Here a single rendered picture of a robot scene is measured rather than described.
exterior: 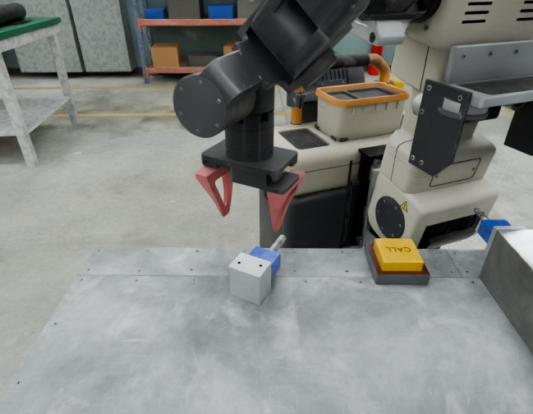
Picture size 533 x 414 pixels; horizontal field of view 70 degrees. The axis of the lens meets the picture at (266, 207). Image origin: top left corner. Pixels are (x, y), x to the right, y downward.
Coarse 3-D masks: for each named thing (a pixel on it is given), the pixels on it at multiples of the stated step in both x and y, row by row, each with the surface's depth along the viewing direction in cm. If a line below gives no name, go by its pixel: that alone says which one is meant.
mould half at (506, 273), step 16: (496, 240) 54; (512, 240) 52; (528, 240) 52; (496, 256) 54; (512, 256) 51; (528, 256) 49; (480, 272) 58; (496, 272) 54; (512, 272) 51; (528, 272) 48; (496, 288) 54; (512, 288) 51; (528, 288) 48; (512, 304) 51; (528, 304) 48; (512, 320) 51; (528, 320) 48; (528, 336) 48
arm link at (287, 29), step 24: (288, 0) 34; (312, 0) 32; (336, 0) 31; (360, 0) 31; (264, 24) 35; (288, 24) 34; (312, 24) 34; (336, 24) 32; (288, 48) 35; (312, 48) 34; (288, 72) 37
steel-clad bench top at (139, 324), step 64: (128, 256) 63; (192, 256) 63; (320, 256) 63; (448, 256) 63; (64, 320) 51; (128, 320) 51; (192, 320) 51; (256, 320) 51; (320, 320) 51; (384, 320) 51; (448, 320) 51; (64, 384) 43; (128, 384) 43; (192, 384) 43; (256, 384) 43; (320, 384) 43; (384, 384) 43; (448, 384) 43; (512, 384) 43
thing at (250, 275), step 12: (276, 240) 62; (252, 252) 58; (264, 252) 58; (276, 252) 58; (240, 264) 53; (252, 264) 53; (264, 264) 53; (276, 264) 57; (240, 276) 53; (252, 276) 51; (264, 276) 53; (240, 288) 54; (252, 288) 53; (264, 288) 54; (252, 300) 54
